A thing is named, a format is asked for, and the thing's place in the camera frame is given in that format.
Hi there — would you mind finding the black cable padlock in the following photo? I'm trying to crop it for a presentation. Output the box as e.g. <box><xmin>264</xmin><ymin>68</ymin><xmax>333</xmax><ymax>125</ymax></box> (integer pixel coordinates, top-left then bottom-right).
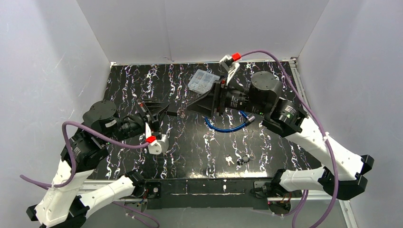
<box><xmin>166</xmin><ymin>108</ymin><xmax>186</xmax><ymax>118</ymax></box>

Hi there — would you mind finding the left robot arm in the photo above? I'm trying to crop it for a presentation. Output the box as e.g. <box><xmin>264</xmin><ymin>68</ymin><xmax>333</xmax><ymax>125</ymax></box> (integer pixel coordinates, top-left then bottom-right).
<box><xmin>26</xmin><ymin>100</ymin><xmax>170</xmax><ymax>228</ymax></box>

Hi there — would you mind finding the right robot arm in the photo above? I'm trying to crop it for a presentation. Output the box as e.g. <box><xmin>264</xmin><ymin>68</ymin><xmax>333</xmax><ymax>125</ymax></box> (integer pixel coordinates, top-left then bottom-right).
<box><xmin>187</xmin><ymin>71</ymin><xmax>374</xmax><ymax>200</ymax></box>

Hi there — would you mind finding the clear plastic parts box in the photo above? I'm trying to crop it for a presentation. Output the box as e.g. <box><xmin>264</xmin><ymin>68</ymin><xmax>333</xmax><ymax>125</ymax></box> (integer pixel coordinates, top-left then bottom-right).
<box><xmin>188</xmin><ymin>69</ymin><xmax>220</xmax><ymax>94</ymax></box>

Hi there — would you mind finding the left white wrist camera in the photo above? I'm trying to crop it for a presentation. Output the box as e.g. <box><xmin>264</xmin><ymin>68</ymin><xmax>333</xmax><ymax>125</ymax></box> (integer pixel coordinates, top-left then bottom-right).
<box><xmin>145</xmin><ymin>123</ymin><xmax>169</xmax><ymax>155</ymax></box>

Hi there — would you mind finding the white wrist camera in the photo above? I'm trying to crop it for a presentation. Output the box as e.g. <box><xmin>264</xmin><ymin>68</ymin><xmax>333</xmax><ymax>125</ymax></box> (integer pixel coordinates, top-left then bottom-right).
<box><xmin>145</xmin><ymin>123</ymin><xmax>169</xmax><ymax>155</ymax></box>
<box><xmin>219</xmin><ymin>52</ymin><xmax>241</xmax><ymax>86</ymax></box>

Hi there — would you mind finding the blue cable lock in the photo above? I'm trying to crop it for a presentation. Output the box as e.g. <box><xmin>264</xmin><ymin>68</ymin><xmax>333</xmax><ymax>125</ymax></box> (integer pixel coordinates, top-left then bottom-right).
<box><xmin>203</xmin><ymin>111</ymin><xmax>256</xmax><ymax>133</ymax></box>

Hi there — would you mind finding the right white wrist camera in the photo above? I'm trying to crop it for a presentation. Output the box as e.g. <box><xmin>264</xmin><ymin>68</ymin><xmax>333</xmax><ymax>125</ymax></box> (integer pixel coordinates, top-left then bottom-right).
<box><xmin>219</xmin><ymin>52</ymin><xmax>241</xmax><ymax>86</ymax></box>

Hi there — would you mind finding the black key ring bundle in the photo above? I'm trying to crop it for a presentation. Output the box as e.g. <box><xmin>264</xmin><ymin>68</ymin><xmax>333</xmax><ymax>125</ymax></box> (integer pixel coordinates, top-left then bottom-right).
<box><xmin>237</xmin><ymin>154</ymin><xmax>256</xmax><ymax>166</ymax></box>

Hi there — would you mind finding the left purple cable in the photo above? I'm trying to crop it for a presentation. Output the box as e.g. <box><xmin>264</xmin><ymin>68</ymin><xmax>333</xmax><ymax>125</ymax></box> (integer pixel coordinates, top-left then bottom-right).
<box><xmin>19</xmin><ymin>121</ymin><xmax>161</xmax><ymax>228</ymax></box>

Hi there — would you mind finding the purple cable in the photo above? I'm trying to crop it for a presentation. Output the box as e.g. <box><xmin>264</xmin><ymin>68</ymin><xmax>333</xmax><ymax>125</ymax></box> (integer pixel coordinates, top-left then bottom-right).
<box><xmin>239</xmin><ymin>49</ymin><xmax>340</xmax><ymax>228</ymax></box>
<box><xmin>19</xmin><ymin>121</ymin><xmax>161</xmax><ymax>228</ymax></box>

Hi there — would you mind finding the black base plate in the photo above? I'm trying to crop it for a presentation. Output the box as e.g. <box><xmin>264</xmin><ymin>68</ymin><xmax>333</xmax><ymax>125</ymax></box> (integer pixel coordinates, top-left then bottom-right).
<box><xmin>115</xmin><ymin>178</ymin><xmax>303</xmax><ymax>210</ymax></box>

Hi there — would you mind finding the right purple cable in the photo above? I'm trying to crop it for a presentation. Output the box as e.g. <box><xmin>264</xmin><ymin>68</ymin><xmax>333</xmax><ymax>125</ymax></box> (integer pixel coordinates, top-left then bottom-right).
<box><xmin>239</xmin><ymin>49</ymin><xmax>340</xmax><ymax>228</ymax></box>

